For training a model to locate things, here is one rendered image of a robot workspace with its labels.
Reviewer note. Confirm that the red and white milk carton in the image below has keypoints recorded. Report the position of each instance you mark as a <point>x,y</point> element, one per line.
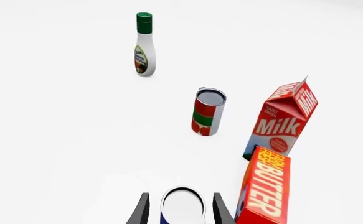
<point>280,121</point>

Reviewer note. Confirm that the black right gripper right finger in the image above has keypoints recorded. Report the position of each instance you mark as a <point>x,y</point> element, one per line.
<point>221,211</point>

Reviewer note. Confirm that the red butter box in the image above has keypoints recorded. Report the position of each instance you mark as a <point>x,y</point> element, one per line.
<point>263,189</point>

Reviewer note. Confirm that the red and green tin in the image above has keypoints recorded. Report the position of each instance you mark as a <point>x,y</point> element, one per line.
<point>208,109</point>

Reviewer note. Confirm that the white bottle with green cap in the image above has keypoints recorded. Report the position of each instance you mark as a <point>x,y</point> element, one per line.
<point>144,46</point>

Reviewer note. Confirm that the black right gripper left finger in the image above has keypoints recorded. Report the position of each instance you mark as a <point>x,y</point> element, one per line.
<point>140,211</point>

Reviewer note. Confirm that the blue tin with white lid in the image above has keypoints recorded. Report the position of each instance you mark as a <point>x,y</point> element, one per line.
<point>182,206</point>

